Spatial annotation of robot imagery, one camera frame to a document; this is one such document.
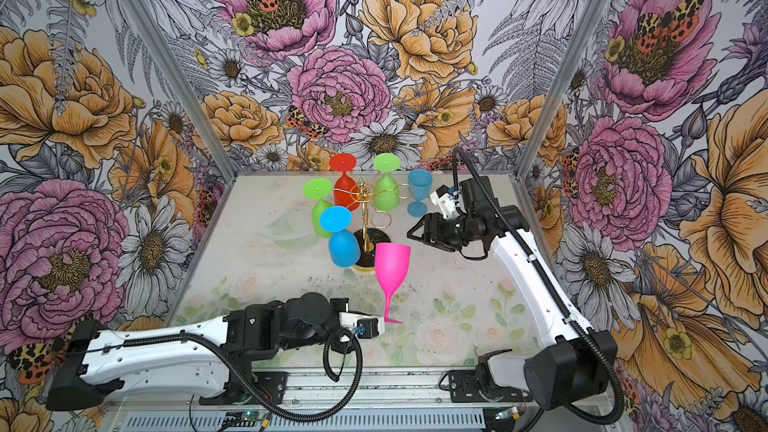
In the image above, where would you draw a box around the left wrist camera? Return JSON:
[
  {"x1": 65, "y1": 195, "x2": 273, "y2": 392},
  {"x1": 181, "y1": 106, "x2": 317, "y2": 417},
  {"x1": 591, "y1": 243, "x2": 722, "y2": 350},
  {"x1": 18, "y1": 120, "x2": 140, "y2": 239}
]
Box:
[{"x1": 339, "y1": 312, "x2": 386, "y2": 339}]

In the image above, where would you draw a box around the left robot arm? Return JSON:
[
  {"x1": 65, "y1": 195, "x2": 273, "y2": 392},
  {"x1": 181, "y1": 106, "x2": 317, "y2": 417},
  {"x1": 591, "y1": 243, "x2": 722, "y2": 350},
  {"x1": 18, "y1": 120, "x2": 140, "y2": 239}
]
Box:
[{"x1": 46, "y1": 292, "x2": 385, "y2": 423}]

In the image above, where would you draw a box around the back green wine glass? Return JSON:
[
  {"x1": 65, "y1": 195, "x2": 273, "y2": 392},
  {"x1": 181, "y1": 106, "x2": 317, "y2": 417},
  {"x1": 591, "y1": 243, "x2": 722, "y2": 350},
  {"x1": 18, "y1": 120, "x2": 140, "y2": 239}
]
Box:
[{"x1": 373, "y1": 153, "x2": 400, "y2": 212}]

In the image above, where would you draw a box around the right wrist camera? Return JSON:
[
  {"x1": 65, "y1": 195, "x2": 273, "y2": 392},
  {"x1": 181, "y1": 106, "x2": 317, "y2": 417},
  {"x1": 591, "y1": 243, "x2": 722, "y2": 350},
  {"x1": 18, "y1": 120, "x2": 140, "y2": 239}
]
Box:
[{"x1": 429, "y1": 185, "x2": 461, "y2": 220}]

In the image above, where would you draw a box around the green wine glass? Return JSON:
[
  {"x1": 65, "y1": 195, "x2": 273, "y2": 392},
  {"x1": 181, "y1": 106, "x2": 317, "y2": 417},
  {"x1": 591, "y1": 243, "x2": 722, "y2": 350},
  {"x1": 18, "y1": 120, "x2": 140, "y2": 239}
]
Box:
[
  {"x1": 302, "y1": 178, "x2": 333, "y2": 239},
  {"x1": 373, "y1": 153, "x2": 400, "y2": 212}
]

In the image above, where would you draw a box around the gold wire wine glass rack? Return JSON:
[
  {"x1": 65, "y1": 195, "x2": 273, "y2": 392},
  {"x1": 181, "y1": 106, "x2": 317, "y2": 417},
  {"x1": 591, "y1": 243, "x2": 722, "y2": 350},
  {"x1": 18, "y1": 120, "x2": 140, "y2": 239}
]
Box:
[{"x1": 350, "y1": 175, "x2": 412, "y2": 273}]

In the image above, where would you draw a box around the small green circuit board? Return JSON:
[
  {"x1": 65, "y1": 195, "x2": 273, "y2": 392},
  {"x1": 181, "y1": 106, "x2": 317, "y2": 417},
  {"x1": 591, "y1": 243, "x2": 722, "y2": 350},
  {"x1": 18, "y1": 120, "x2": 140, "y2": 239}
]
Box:
[{"x1": 220, "y1": 410, "x2": 273, "y2": 431}]

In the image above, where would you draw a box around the red wine glass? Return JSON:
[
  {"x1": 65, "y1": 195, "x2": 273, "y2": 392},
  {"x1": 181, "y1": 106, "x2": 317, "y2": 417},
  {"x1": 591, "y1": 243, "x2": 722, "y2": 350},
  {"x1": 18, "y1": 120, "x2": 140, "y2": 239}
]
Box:
[{"x1": 329, "y1": 154, "x2": 359, "y2": 211}]

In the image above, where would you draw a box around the front left green wine glass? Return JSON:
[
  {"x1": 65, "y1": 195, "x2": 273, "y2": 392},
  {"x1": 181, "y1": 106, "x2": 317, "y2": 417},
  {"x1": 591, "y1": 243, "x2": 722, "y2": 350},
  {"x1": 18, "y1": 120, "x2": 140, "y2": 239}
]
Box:
[{"x1": 302, "y1": 178, "x2": 333, "y2": 239}]

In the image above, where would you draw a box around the blue wine glass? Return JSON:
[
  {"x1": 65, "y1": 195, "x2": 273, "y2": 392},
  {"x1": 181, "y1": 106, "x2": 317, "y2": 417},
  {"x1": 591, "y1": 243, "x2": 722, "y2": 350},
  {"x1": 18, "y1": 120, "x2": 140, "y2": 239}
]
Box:
[
  {"x1": 407, "y1": 169, "x2": 433, "y2": 218},
  {"x1": 319, "y1": 206, "x2": 361, "y2": 268}
]

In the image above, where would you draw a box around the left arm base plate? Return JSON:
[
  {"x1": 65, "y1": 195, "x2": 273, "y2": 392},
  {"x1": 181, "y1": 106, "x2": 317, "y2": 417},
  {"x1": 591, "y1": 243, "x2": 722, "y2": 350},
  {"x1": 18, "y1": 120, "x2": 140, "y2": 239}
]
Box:
[{"x1": 197, "y1": 371, "x2": 288, "y2": 406}]

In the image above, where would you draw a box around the white vent grille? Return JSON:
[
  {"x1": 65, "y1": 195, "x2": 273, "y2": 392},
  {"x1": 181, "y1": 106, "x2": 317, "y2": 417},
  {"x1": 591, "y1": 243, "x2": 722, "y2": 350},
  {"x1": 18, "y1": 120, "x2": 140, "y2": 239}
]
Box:
[{"x1": 131, "y1": 410, "x2": 487, "y2": 432}]

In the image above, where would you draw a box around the aluminium front rail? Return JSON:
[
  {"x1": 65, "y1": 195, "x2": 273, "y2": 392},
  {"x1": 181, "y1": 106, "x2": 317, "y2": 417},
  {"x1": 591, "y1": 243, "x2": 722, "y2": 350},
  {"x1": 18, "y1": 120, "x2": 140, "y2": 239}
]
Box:
[{"x1": 110, "y1": 365, "x2": 625, "y2": 412}]

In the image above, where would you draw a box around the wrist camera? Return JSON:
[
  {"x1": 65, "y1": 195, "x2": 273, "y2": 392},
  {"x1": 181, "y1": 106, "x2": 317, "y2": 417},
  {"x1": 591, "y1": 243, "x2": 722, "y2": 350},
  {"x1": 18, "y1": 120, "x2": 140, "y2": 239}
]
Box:
[
  {"x1": 339, "y1": 312, "x2": 386, "y2": 339},
  {"x1": 429, "y1": 185, "x2": 461, "y2": 220}
]

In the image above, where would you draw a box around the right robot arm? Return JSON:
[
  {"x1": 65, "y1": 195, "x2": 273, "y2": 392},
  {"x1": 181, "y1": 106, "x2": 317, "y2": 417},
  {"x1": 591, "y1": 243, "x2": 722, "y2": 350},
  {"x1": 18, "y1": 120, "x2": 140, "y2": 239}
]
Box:
[{"x1": 407, "y1": 146, "x2": 625, "y2": 426}]

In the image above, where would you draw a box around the pink wine glass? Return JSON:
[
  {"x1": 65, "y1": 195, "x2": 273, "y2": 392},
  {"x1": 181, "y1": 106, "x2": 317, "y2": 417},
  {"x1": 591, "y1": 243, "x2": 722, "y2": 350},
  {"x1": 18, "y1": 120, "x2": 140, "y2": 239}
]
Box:
[{"x1": 375, "y1": 243, "x2": 411, "y2": 324}]

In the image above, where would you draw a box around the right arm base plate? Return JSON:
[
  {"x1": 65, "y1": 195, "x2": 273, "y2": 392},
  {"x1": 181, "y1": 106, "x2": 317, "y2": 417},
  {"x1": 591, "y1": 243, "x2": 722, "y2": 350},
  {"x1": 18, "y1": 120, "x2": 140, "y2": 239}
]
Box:
[{"x1": 439, "y1": 370, "x2": 532, "y2": 403}]

